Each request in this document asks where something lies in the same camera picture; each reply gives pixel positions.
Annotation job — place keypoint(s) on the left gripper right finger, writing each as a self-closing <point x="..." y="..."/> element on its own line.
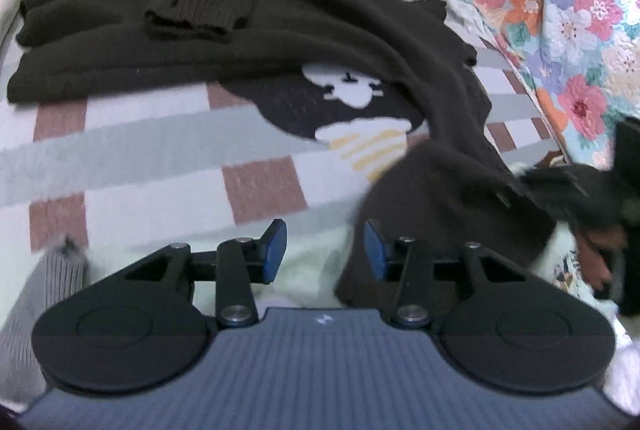
<point x="427" y="284"/>

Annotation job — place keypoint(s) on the operator's right hand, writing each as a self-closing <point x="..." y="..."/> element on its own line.
<point x="590" y="245"/>

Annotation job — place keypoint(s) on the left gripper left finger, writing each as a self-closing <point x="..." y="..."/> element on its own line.
<point x="234" y="267"/>

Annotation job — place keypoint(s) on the checkered plush dog blanket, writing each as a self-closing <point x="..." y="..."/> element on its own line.
<point x="122" y="175"/>

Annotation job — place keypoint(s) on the floral patchwork quilt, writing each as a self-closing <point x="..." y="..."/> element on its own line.
<point x="580" y="58"/>

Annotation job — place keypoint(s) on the grey knit sleeve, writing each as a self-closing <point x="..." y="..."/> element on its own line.
<point x="59" y="273"/>

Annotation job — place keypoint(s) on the dark brown knit sweater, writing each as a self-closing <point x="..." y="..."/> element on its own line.
<point x="445" y="191"/>

